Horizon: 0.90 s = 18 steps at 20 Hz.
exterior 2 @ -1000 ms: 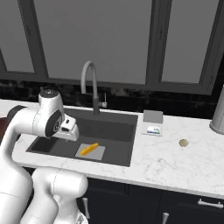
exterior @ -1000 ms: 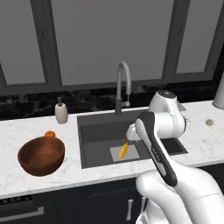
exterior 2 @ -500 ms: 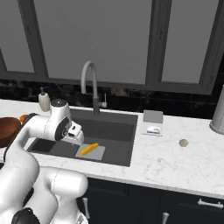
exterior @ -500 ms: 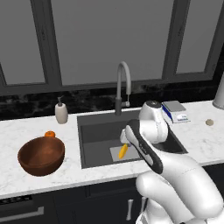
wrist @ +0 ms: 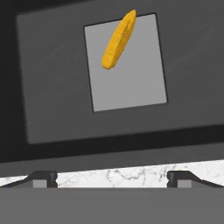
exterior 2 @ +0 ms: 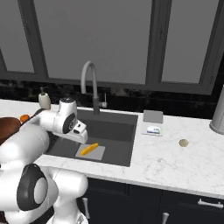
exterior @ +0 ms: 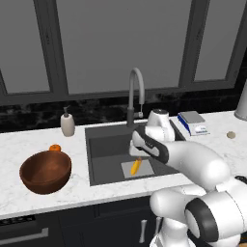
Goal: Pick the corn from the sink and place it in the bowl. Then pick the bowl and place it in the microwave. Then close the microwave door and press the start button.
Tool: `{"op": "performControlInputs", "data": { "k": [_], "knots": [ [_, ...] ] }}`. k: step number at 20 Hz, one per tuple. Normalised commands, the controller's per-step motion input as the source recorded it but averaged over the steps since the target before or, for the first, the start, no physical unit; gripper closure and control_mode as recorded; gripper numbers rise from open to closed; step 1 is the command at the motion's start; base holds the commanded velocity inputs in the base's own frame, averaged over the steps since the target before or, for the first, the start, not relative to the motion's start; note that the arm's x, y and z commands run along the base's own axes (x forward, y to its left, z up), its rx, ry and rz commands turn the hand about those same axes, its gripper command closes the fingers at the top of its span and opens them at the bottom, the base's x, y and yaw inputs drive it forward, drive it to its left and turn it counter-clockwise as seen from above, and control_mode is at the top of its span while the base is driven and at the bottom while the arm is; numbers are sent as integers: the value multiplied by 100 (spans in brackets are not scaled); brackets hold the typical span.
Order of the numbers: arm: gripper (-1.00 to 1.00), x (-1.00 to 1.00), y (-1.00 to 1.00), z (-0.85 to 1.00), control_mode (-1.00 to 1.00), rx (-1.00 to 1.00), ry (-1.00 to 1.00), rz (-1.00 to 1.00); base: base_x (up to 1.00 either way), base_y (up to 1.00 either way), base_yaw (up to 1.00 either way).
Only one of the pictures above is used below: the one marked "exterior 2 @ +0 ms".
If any dark grey sink basin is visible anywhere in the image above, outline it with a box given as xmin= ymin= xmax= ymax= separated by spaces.
xmin=43 ymin=108 xmax=139 ymax=168

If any grey flat tray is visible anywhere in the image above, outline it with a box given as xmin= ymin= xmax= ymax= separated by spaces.
xmin=74 ymin=144 xmax=107 ymax=162

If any grey cylindrical container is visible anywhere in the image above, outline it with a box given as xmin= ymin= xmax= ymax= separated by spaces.
xmin=208 ymin=85 xmax=224 ymax=136

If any beige round item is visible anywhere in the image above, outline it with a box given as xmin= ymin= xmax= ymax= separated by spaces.
xmin=178 ymin=138 xmax=190 ymax=148

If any white cupboard handle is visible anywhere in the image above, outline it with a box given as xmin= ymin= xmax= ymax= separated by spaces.
xmin=81 ymin=197 xmax=90 ymax=220
xmin=161 ymin=212 xmax=171 ymax=224

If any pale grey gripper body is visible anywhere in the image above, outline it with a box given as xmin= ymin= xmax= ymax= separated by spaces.
xmin=59 ymin=129 xmax=89 ymax=144

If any dark grey framed window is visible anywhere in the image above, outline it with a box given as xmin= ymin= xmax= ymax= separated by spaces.
xmin=0 ymin=0 xmax=224 ymax=96

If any brown bowl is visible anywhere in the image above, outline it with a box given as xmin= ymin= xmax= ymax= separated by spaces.
xmin=0 ymin=116 xmax=22 ymax=145

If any yellow corn cob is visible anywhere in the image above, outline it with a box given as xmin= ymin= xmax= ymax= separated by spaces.
xmin=80 ymin=142 xmax=100 ymax=157

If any orange round fruit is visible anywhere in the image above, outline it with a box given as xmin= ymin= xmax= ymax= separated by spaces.
xmin=19 ymin=114 xmax=31 ymax=123

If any white drawer handle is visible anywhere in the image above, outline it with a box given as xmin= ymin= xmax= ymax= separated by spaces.
xmin=197 ymin=198 xmax=224 ymax=210

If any grey rectangular block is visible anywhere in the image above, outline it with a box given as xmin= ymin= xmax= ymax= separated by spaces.
xmin=142 ymin=109 xmax=165 ymax=124

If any dark cupboard door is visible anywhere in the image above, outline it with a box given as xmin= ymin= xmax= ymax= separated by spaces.
xmin=76 ymin=186 xmax=161 ymax=224
xmin=157 ymin=204 xmax=224 ymax=224

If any white and blue sponge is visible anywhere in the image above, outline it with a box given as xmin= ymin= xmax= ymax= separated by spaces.
xmin=141 ymin=125 xmax=164 ymax=137

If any dark drawer front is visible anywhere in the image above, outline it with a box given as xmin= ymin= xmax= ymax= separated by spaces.
xmin=160 ymin=191 xmax=224 ymax=216

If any beige soap dispenser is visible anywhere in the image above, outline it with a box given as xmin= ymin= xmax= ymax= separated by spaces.
xmin=38 ymin=86 xmax=53 ymax=111

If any grey curved tap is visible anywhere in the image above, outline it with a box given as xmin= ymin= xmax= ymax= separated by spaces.
xmin=80 ymin=60 xmax=109 ymax=116

